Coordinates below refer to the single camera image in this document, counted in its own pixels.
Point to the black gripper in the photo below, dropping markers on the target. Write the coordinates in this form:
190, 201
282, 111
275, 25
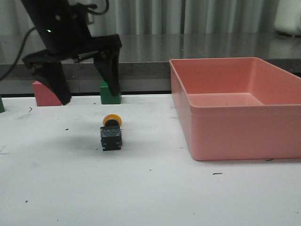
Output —
63, 29

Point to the yellow push button switch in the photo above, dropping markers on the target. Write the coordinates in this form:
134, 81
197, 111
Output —
110, 133

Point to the green cube block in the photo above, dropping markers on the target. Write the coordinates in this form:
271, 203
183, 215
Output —
106, 97

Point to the pink cube block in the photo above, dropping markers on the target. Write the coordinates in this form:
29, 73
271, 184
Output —
44, 96

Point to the grey stone ledge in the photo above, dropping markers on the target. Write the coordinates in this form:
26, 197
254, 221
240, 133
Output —
144, 59

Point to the dark green block at edge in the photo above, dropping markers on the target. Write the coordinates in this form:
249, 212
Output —
2, 109

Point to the pink plastic bin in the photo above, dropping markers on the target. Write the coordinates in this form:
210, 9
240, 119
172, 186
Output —
237, 108

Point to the white appliance in background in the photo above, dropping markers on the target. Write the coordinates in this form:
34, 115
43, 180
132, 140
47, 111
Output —
288, 17

